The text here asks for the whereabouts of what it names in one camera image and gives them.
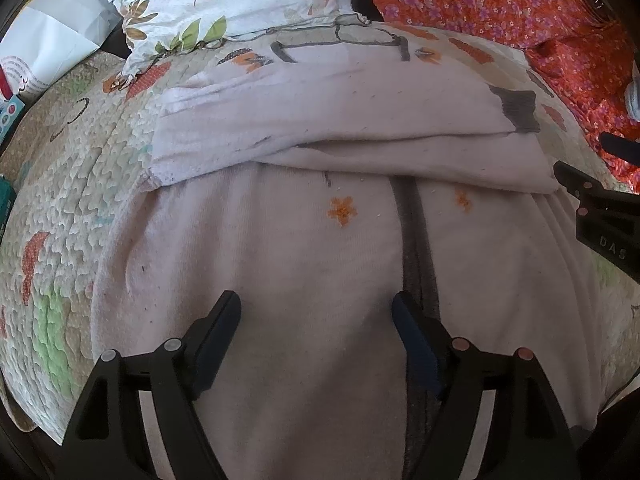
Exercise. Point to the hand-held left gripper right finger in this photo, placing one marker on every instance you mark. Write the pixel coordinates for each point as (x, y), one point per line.
(415, 345)

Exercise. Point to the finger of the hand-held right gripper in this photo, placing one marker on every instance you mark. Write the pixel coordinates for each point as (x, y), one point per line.
(622, 147)
(575, 180)

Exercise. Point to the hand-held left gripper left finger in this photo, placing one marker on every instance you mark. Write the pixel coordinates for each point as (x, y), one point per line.
(220, 340)

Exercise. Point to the white floral baby sleepsuit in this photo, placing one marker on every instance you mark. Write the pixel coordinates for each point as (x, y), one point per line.
(300, 250)

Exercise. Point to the grey white object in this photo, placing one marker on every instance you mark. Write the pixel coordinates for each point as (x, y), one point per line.
(634, 100)

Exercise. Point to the orange floral cloth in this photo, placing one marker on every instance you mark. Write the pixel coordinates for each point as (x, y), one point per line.
(475, 5)

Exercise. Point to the quilted patterned blanket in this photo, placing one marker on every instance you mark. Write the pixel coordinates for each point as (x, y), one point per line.
(75, 185)

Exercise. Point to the green box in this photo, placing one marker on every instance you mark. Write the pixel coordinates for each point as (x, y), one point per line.
(5, 205)

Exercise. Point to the light blue dotted box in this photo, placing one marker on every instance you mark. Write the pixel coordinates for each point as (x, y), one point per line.
(10, 117)

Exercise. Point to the white paper bag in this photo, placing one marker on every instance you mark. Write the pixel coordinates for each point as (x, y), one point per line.
(55, 35)

